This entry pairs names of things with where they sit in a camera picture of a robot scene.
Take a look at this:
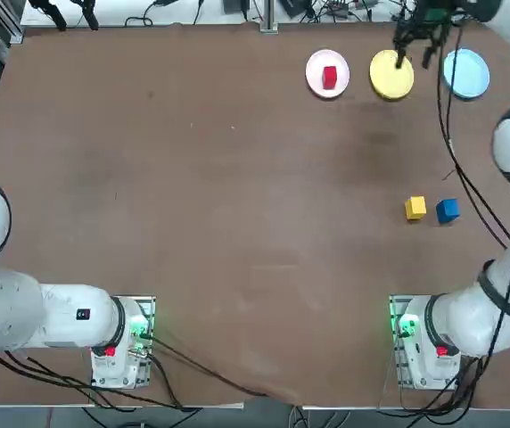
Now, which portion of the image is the aluminium frame post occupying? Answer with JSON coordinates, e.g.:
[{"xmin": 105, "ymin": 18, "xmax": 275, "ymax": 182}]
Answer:
[{"xmin": 259, "ymin": 0, "xmax": 279, "ymax": 33}]

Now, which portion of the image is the aluminium corner profile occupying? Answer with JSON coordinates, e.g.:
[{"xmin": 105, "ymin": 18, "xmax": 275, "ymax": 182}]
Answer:
[{"xmin": 0, "ymin": 0, "xmax": 25, "ymax": 45}]

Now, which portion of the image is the yellow plate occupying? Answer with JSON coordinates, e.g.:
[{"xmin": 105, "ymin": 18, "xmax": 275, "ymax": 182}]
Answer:
[{"xmin": 369, "ymin": 49, "xmax": 415, "ymax": 101}]

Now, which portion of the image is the blue cube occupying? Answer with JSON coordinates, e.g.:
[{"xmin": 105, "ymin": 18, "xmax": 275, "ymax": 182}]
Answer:
[{"xmin": 435, "ymin": 197, "xmax": 462, "ymax": 225}]

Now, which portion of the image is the white plate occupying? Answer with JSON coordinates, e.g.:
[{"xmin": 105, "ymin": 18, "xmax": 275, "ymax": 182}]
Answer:
[{"xmin": 305, "ymin": 48, "xmax": 351, "ymax": 100}]

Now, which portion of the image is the blue plate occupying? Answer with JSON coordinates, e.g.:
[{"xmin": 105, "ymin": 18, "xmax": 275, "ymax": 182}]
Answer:
[{"xmin": 442, "ymin": 47, "xmax": 491, "ymax": 100}]

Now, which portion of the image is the black stand leg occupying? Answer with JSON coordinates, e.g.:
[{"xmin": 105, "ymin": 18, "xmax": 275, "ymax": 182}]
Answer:
[
  {"xmin": 70, "ymin": 0, "xmax": 100, "ymax": 31},
  {"xmin": 29, "ymin": 0, "xmax": 68, "ymax": 31}
]

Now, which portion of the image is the black floor cable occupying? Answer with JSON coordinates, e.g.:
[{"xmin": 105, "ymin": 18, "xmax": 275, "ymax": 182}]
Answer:
[{"xmin": 0, "ymin": 350, "xmax": 202, "ymax": 412}]

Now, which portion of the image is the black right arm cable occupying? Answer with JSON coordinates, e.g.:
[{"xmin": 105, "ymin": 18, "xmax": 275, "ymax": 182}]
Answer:
[{"xmin": 435, "ymin": 12, "xmax": 510, "ymax": 251}]

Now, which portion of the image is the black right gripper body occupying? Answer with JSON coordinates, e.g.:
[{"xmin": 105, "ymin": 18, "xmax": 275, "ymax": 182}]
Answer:
[{"xmin": 395, "ymin": 0, "xmax": 461, "ymax": 33}]

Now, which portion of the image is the yellow cube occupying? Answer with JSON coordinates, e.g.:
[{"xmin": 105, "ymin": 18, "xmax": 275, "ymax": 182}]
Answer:
[{"xmin": 404, "ymin": 195, "xmax": 428, "ymax": 221}]

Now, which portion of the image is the black base cable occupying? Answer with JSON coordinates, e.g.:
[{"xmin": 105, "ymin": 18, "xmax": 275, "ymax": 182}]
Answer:
[{"xmin": 147, "ymin": 336, "xmax": 303, "ymax": 406}]

